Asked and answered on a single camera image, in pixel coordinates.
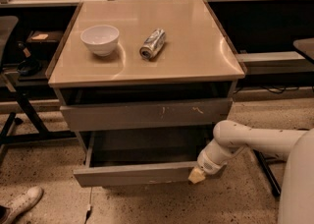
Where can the dark round table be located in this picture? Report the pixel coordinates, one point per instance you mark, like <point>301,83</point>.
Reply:
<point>305,47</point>

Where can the black box with note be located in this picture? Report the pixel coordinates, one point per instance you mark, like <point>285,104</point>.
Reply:
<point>43,44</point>

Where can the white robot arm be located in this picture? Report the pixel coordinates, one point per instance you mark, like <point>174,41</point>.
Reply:
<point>294,147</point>

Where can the grey drawer cabinet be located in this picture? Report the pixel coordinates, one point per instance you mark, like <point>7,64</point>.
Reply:
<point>135,64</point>

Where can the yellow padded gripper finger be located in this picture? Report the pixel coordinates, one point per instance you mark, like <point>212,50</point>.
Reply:
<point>196,175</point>

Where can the black table leg bar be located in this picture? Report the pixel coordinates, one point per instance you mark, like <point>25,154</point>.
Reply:
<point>275,187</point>

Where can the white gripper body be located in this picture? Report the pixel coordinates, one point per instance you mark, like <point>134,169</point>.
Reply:
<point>207,164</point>

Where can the white ceramic bowl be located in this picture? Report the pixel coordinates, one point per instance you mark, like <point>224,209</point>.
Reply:
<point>101,40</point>

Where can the white sneaker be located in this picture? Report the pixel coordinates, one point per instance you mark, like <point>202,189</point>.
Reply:
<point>22,203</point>

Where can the silver soda can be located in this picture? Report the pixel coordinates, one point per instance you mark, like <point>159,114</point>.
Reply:
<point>153,44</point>

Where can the dark office chair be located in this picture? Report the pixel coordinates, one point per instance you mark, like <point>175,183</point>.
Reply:
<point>7,25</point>

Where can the grey drawer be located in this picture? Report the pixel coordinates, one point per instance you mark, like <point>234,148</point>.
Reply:
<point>139,115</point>
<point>142,156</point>

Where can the grey top drawer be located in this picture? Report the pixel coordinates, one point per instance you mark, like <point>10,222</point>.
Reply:
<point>139,115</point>

